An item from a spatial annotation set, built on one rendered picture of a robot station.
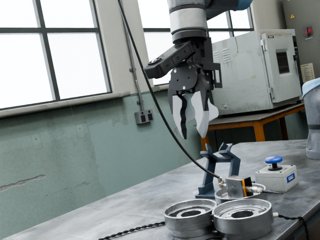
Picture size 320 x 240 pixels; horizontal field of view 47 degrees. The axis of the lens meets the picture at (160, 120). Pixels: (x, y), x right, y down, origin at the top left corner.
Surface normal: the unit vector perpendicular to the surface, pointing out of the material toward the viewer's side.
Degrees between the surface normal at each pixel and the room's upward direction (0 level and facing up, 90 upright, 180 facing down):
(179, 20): 82
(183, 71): 82
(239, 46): 90
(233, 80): 90
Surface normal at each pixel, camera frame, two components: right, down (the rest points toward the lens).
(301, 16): -0.69, 0.18
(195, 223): 0.07, 0.05
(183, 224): -0.33, 0.12
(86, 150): 0.70, -0.09
